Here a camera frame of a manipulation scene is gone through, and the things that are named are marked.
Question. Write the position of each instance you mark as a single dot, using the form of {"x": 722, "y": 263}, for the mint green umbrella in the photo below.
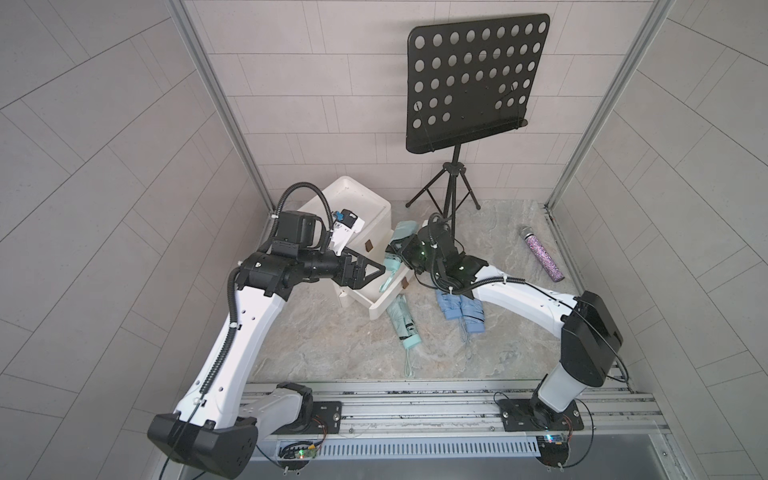
{"x": 403, "y": 322}
{"x": 393, "y": 258}

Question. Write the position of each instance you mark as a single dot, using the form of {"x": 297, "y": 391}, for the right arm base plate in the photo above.
{"x": 532, "y": 415}

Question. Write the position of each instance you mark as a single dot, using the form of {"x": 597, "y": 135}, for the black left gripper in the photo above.
{"x": 351, "y": 279}

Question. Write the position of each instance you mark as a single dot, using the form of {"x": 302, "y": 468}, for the green circuit board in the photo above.
{"x": 299, "y": 451}
{"x": 553, "y": 443}

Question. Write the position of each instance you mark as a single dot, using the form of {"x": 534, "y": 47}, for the purple glitter microphone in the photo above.
{"x": 541, "y": 254}

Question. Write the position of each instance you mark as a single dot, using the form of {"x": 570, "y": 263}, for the left green circuit board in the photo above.
{"x": 299, "y": 451}

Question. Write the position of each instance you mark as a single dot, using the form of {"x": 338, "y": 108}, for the light blue folded umbrella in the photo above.
{"x": 449, "y": 304}

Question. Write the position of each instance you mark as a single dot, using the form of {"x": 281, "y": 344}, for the light blue umbrella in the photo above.
{"x": 472, "y": 315}
{"x": 449, "y": 304}

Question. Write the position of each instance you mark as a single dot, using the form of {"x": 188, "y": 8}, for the white three-drawer cabinet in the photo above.
{"x": 343, "y": 193}

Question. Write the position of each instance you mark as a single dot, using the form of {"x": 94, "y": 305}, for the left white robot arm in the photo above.
{"x": 307, "y": 242}

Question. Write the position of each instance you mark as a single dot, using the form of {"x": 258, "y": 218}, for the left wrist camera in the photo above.
{"x": 346, "y": 224}

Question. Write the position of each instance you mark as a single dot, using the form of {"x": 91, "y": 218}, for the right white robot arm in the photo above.
{"x": 588, "y": 335}

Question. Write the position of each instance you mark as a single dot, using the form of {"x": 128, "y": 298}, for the right green circuit board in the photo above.
{"x": 553, "y": 443}

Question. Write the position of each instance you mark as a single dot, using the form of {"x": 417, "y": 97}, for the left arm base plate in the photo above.
{"x": 326, "y": 417}

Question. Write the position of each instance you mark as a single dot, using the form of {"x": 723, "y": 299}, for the black perforated music stand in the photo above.
{"x": 467, "y": 81}

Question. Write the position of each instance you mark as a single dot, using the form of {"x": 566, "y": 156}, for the aluminium rail frame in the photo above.
{"x": 469, "y": 408}

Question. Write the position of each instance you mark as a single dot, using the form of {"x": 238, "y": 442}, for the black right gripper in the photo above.
{"x": 408, "y": 248}

